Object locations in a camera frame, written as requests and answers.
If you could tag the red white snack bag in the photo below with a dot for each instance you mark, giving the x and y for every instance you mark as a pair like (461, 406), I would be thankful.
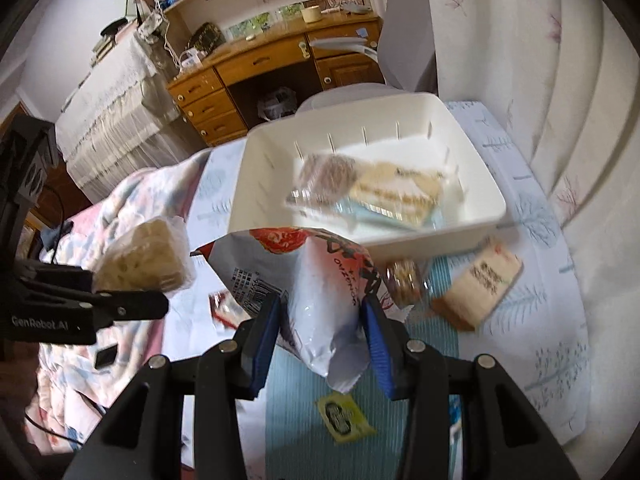
(320, 300)

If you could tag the grey office chair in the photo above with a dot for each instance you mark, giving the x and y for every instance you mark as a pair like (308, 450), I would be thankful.
(405, 35)

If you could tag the dark cloth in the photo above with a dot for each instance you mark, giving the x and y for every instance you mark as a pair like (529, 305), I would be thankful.
(55, 237)

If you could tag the cream round container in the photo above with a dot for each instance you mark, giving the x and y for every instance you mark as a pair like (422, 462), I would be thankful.
(311, 14)

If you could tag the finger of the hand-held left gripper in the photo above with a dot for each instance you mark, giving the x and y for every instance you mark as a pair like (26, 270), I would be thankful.
(50, 325)
(55, 277)

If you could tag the small round cookie packet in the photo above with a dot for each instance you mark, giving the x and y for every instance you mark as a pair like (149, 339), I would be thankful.
(402, 282)

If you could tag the stack of books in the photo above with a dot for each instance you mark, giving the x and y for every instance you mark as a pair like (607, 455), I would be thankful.
(102, 47)

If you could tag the white padded headboard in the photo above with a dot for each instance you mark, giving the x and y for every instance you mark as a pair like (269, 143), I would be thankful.
(575, 110)

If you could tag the blue sticky note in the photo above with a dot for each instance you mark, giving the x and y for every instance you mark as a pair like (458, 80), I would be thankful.
(360, 32)

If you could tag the teal striped mat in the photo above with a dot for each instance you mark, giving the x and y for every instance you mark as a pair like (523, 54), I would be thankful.
(300, 435)

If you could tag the wooden desk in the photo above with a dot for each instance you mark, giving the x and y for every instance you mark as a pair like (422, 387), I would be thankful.
(260, 60)

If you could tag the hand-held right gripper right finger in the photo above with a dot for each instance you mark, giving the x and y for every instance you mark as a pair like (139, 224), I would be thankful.
(380, 355)

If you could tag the cabinet with lace cloth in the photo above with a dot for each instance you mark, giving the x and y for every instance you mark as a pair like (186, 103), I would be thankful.
(110, 110)

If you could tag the floral quilt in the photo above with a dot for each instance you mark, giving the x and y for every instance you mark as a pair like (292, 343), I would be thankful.
(145, 195)

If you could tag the trash bag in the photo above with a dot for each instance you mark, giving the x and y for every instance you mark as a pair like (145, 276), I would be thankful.
(277, 105)

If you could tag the small black object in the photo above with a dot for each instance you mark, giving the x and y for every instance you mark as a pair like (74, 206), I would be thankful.
(106, 356)

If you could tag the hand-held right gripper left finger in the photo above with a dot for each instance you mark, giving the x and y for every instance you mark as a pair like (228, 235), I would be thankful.
(264, 345)

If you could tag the small red white packet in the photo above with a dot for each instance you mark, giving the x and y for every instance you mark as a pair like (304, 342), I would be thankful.
(225, 312)

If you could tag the brown cookie packet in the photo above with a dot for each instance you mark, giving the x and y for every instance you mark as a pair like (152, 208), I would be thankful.
(325, 172)

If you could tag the clear pastry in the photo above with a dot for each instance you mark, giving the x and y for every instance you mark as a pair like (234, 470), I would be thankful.
(145, 255)

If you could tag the wooden door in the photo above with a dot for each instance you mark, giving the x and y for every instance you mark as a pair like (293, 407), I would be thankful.
(70, 185)

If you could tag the beige printed cake packet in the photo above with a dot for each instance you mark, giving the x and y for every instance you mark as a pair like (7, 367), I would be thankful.
(475, 285)

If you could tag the dark patterned bag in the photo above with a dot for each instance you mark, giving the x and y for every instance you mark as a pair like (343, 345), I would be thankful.
(206, 37)

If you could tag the white plastic bin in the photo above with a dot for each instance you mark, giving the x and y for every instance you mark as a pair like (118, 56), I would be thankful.
(380, 115)

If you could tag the light blue packet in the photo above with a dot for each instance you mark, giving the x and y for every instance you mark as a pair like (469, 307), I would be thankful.
(360, 212)

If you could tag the white power strip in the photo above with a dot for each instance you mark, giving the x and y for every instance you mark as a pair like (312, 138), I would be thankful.
(191, 61)

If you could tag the white floral pouch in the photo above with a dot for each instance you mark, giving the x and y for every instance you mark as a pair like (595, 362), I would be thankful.
(150, 27)

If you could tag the small yellow packet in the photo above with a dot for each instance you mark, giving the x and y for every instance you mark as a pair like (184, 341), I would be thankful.
(345, 417)

